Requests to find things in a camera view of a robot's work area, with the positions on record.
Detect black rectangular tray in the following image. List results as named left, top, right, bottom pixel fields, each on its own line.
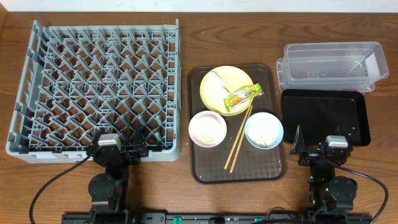
left=281, top=89, right=371, bottom=146

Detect clear plastic waste bin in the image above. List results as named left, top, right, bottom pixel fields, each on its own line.
left=276, top=42, right=389, bottom=92

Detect wooden chopstick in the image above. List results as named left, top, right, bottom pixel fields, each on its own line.
left=229, top=105, right=253, bottom=174
left=224, top=105, right=253, bottom=170

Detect rice food scraps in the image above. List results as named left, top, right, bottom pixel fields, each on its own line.
left=248, top=124, right=278, bottom=148

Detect small white cup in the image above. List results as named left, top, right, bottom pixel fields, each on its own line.
left=194, top=116, right=220, bottom=142

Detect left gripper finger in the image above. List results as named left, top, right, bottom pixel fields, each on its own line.
left=92, top=128, right=104, bottom=146
left=133, top=124, right=144, bottom=147

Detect green snack wrapper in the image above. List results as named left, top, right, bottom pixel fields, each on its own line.
left=224, top=83, right=264, bottom=112

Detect yellow round plate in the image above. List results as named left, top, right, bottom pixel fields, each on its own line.
left=200, top=66, right=254, bottom=116

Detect pink white bowl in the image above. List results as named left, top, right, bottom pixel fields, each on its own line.
left=188, top=111, right=227, bottom=148

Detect grey plastic dishwasher rack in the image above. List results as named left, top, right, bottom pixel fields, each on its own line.
left=6, top=22, right=182, bottom=164

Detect right wooden chopstick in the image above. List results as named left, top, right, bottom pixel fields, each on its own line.
left=229, top=105, right=253, bottom=174

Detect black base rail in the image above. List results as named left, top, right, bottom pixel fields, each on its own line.
left=60, top=212, right=373, bottom=224

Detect white paper napkin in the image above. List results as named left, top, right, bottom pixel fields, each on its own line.
left=204, top=71, right=230, bottom=102

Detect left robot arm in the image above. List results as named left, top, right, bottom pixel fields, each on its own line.
left=86, top=125, right=149, bottom=224

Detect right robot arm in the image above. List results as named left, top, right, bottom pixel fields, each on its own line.
left=290, top=126, right=358, bottom=223

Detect left wooden chopstick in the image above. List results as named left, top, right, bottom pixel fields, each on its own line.
left=224, top=105, right=253, bottom=170

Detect brown plastic serving tray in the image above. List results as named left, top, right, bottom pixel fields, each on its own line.
left=189, top=64, right=287, bottom=184

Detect light blue bowl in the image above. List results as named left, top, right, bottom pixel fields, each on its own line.
left=244, top=112, right=284, bottom=150

